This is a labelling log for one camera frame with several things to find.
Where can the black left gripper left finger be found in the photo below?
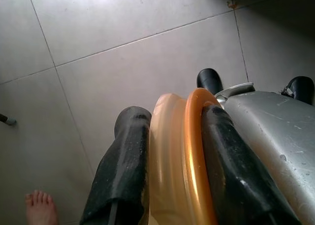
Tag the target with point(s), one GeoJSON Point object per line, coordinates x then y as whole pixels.
{"type": "Point", "coordinates": [123, 166]}

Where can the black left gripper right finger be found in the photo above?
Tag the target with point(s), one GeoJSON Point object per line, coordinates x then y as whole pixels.
{"type": "Point", "coordinates": [236, 180]}

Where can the round container orange lid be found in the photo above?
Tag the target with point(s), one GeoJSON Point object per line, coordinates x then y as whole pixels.
{"type": "Point", "coordinates": [172, 161]}

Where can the person's bare foot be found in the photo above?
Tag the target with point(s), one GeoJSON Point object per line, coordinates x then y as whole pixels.
{"type": "Point", "coordinates": [41, 210]}

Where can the black robot left foot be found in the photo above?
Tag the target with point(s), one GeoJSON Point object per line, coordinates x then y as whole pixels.
{"type": "Point", "coordinates": [209, 81]}

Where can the black robot foot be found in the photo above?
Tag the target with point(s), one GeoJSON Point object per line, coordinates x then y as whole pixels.
{"type": "Point", "coordinates": [209, 81]}
{"type": "Point", "coordinates": [301, 87]}

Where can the black robot right foot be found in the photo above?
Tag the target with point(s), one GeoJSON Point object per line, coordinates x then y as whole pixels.
{"type": "Point", "coordinates": [301, 87]}

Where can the grey tipped pole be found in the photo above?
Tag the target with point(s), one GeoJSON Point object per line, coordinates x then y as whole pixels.
{"type": "Point", "coordinates": [9, 121]}

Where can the small orange floor scrap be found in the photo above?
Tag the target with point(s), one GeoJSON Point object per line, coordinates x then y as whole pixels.
{"type": "Point", "coordinates": [231, 5]}

